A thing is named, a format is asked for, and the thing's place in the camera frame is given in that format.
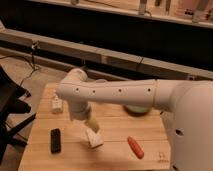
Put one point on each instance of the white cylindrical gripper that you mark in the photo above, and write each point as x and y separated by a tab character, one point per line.
81	111

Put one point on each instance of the black eraser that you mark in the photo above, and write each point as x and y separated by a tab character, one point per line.
55	141

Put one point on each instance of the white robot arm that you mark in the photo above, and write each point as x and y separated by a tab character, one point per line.
190	102

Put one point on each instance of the white rectangular block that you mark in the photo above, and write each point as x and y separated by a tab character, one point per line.
94	139

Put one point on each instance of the small white bottle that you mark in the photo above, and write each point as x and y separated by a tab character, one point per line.
57	105

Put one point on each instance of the green bowl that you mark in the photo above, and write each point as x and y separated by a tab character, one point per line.
136	110

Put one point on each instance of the orange carrot toy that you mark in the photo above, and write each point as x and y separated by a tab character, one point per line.
135	147

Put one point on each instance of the black office chair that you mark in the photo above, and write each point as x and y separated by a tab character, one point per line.
10	93

